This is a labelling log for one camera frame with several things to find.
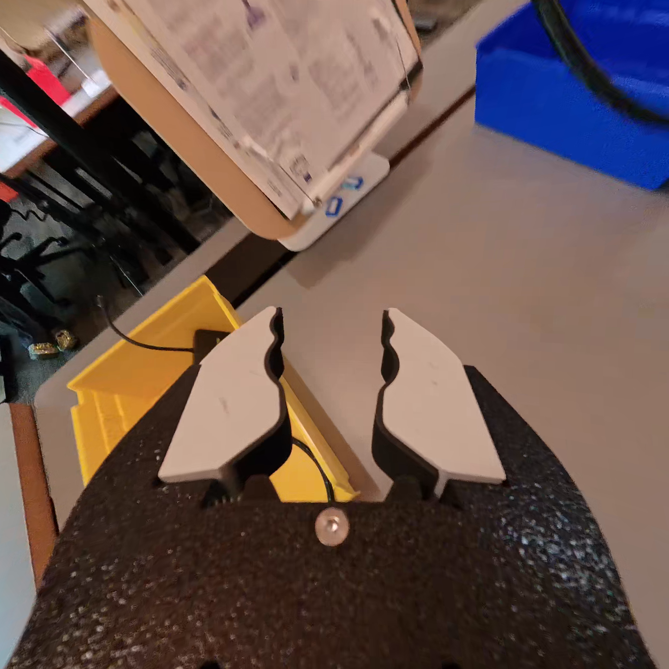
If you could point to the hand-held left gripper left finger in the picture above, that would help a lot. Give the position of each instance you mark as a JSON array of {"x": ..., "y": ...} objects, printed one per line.
[{"x": 224, "y": 402}]

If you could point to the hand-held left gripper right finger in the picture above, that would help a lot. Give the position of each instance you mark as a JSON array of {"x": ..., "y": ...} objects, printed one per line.
[{"x": 439, "y": 413}]

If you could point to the yellow plastic bin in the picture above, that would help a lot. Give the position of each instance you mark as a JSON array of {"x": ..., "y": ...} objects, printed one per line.
[{"x": 130, "y": 376}]

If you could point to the blue plastic bin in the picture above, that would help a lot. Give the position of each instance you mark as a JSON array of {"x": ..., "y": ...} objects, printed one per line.
[{"x": 533, "y": 94}]

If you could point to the gold foil wrapped object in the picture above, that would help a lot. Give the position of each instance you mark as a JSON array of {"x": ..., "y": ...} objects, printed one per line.
[
  {"x": 66, "y": 339},
  {"x": 43, "y": 350}
]

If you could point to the black office chair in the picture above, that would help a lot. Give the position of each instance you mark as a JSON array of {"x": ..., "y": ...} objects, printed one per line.
[{"x": 31, "y": 261}]

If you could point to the white document holder base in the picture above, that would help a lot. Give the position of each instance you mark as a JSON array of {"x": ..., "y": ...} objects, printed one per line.
[{"x": 366, "y": 172}]

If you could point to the tan document holder board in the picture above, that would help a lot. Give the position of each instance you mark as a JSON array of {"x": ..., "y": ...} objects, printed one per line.
[{"x": 172, "y": 141}]

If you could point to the printed paper sheet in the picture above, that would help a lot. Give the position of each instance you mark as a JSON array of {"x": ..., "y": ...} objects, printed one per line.
[{"x": 292, "y": 83}]

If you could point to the red box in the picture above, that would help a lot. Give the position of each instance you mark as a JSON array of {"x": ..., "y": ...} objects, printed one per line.
[{"x": 47, "y": 78}]

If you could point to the black metal frame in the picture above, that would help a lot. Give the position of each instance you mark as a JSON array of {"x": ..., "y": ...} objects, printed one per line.
[{"x": 78, "y": 141}]

